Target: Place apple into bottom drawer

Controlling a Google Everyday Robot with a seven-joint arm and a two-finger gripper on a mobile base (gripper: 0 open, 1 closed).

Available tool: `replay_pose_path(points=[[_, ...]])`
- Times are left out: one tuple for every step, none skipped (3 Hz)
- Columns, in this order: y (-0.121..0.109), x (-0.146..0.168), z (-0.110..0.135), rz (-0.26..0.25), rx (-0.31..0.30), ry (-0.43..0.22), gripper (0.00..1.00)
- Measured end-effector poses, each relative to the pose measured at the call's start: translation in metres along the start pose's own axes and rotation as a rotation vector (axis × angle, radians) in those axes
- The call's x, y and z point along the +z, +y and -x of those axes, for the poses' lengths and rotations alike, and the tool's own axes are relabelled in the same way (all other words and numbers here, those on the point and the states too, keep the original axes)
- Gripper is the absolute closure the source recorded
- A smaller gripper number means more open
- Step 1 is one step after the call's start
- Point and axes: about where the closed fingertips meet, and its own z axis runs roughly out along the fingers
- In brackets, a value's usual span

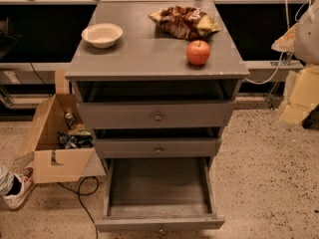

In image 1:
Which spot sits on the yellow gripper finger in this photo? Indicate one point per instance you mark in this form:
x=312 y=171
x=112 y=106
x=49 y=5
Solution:
x=301 y=95
x=286 y=42

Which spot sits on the red apple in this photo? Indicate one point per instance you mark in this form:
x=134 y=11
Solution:
x=197 y=52

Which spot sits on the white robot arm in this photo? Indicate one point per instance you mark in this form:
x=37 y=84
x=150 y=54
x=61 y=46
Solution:
x=302 y=39

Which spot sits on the grey top drawer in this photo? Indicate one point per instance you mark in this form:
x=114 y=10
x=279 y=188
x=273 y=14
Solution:
x=155 y=115

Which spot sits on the grey drawer cabinet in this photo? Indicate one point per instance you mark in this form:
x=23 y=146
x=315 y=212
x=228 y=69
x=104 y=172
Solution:
x=149 y=66

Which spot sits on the grey middle drawer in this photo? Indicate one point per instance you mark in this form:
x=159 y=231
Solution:
x=156 y=147

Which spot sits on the grey open bottom drawer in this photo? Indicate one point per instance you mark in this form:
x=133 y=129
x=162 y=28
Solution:
x=158 y=194

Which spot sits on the brown chip bag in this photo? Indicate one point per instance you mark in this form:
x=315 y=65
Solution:
x=184 y=22

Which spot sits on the white paper bowl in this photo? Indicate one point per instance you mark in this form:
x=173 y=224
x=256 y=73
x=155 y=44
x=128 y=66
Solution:
x=103 y=35

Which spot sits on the metal can in box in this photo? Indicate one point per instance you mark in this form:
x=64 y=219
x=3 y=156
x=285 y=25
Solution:
x=70 y=120

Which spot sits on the open cardboard box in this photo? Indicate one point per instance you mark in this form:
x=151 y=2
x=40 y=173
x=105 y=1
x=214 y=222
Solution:
x=52 y=163

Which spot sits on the blue snack bag in box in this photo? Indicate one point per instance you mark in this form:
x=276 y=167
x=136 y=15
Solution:
x=73 y=141

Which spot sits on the white and red sneaker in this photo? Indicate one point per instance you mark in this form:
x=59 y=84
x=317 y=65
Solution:
x=22 y=188

